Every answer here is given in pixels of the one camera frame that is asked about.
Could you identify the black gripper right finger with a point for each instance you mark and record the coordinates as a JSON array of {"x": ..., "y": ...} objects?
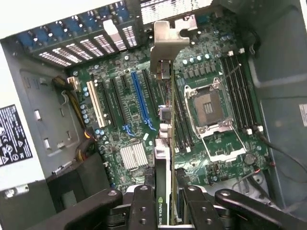
[{"x": 199, "y": 210}]

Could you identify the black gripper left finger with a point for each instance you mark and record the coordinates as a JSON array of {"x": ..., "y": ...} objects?
[{"x": 144, "y": 210}]

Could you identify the silver chipset heatsink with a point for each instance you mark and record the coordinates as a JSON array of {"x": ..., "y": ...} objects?
[{"x": 134, "y": 157}]

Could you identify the metal socket cover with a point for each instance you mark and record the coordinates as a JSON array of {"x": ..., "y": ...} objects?
[{"x": 227, "y": 157}]

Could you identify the black fan shroud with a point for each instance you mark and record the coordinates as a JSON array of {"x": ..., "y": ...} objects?
[{"x": 91, "y": 177}]

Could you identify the round coin battery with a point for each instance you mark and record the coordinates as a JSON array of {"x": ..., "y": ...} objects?
[{"x": 249, "y": 158}]

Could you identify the black RAM slot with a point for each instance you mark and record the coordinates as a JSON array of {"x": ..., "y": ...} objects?
[
  {"x": 244, "y": 95},
  {"x": 233, "y": 95},
  {"x": 186, "y": 119},
  {"x": 182, "y": 129},
  {"x": 176, "y": 141},
  {"x": 179, "y": 136},
  {"x": 239, "y": 95},
  {"x": 250, "y": 95}
]

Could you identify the CPU socket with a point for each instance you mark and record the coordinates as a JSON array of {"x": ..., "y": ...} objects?
[{"x": 208, "y": 105}]

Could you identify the long black expansion slot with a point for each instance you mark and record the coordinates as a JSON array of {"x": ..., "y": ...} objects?
[
  {"x": 118, "y": 100},
  {"x": 151, "y": 95},
  {"x": 108, "y": 105}
]

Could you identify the blue expansion slot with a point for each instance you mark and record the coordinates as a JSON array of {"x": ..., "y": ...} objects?
[{"x": 140, "y": 95}]

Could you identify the white expansion slot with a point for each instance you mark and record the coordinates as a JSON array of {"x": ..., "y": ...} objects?
[{"x": 96, "y": 105}]

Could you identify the short black expansion slot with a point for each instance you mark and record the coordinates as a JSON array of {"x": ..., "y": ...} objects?
[{"x": 124, "y": 82}]

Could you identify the grey power supply unit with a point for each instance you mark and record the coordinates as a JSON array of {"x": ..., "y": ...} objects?
[{"x": 48, "y": 107}]

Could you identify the thin socket locking lever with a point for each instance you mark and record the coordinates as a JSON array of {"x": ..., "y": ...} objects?
[{"x": 230, "y": 73}]

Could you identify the white power connector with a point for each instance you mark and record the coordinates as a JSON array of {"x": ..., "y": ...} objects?
[{"x": 73, "y": 83}]

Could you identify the green motherboard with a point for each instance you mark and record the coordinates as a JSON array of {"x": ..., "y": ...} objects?
[{"x": 134, "y": 60}]

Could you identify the black open PC case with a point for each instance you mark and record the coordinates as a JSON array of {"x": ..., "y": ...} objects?
[{"x": 283, "y": 72}]

